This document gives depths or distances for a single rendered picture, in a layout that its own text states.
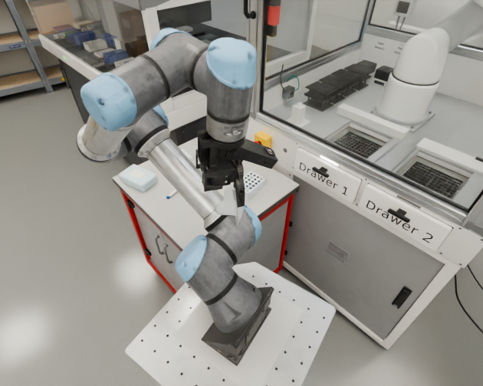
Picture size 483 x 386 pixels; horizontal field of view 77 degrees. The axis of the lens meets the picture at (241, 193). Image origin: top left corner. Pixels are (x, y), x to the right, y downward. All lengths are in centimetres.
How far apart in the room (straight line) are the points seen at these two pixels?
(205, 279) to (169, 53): 53
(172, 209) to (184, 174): 44
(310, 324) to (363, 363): 87
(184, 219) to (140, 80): 80
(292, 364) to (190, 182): 56
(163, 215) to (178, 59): 82
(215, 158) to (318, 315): 62
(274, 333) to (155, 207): 67
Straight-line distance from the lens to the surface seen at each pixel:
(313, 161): 126
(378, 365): 186
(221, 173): 58
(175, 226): 120
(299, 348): 96
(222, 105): 49
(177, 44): 54
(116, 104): 47
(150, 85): 49
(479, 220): 112
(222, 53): 47
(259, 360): 94
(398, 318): 161
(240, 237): 83
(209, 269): 80
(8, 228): 272
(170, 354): 96
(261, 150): 61
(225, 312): 83
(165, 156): 85
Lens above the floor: 165
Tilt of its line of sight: 43 degrees down
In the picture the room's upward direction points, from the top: straight up
